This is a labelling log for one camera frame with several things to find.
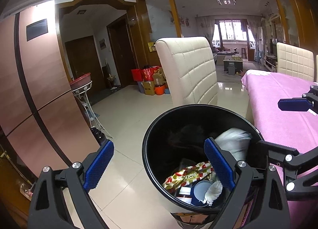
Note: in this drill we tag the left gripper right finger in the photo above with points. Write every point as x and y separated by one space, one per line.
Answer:
219 164

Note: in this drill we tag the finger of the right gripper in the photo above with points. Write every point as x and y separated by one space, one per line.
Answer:
275 153
295 104

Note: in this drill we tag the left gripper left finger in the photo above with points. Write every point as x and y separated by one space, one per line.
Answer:
95 165

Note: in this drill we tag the red yellow checkered wrapper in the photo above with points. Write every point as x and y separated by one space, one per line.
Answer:
186 175

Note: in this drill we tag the white plastic bag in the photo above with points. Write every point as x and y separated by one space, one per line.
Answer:
236 141

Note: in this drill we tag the blue plastic bowl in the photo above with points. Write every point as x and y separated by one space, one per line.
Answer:
198 192

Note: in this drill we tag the white tissue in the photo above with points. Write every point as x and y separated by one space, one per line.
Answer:
212 193

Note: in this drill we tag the black round trash bin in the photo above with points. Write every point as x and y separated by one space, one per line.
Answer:
174 141

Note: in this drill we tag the pink floral tablecloth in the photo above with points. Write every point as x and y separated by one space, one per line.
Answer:
293 129

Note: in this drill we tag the cream chair far middle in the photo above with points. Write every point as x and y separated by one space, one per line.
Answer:
295 61

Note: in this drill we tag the cream chair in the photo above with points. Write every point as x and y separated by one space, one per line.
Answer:
295 61
190 70

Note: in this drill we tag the pink refrigerator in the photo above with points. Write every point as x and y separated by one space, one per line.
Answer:
39 114

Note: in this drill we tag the coffee table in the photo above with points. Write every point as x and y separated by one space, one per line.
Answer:
233 61

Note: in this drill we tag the metal stand with red basin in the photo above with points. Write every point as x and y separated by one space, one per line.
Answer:
80 88

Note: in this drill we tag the cardboard boxes pile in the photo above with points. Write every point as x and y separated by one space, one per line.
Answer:
151 80

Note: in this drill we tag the cream chair left side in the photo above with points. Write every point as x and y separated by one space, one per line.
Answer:
190 70

